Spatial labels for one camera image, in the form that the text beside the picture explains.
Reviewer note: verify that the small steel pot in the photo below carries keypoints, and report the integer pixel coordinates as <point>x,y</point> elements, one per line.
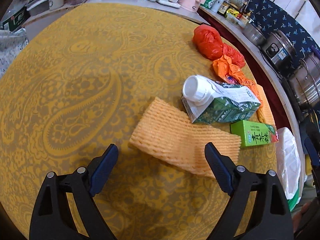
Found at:
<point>254,34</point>

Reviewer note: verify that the soy sauce bottle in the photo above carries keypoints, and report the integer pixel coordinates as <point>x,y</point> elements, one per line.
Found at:
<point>224,6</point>

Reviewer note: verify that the large steel steamer pot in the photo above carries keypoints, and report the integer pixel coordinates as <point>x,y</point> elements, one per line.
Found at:
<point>304,82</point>

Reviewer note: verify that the orange foam net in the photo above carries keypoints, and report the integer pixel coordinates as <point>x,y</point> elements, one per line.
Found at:
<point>167,134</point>
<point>264,112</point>

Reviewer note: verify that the red plastic bag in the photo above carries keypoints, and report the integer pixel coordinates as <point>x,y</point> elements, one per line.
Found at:
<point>209,43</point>

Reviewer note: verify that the blue floral cloth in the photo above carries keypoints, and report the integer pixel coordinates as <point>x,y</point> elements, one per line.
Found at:
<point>271,17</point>

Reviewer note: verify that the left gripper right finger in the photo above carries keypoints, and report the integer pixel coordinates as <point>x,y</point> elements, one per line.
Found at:
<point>270,217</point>

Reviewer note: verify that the green tea box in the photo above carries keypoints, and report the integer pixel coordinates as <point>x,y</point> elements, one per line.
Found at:
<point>254,133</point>

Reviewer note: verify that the white lined trash bin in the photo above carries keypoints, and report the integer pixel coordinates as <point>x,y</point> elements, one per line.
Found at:
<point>289,168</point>

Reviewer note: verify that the plastic water bottle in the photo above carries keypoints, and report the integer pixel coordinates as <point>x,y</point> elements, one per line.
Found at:
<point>14,19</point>

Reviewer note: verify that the white thermos bottle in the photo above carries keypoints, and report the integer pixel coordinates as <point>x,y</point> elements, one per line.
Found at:
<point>216,6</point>

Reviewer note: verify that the steel rice cooker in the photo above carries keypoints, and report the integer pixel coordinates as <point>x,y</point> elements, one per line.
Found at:
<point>278,49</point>

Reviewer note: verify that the yellow paisley tablecloth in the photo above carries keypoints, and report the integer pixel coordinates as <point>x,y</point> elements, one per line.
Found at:
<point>83,83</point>

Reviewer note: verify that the orange printed plastic bag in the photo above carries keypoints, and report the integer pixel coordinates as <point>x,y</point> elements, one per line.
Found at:
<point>224,68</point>

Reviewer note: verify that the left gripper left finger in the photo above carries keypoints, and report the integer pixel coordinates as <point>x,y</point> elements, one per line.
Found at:
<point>52,217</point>

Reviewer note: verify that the person left hand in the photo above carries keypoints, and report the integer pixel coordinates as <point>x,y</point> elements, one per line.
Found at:
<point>298,216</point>

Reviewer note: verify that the green white milk carton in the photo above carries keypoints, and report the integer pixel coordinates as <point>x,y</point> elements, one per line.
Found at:
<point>207,101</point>

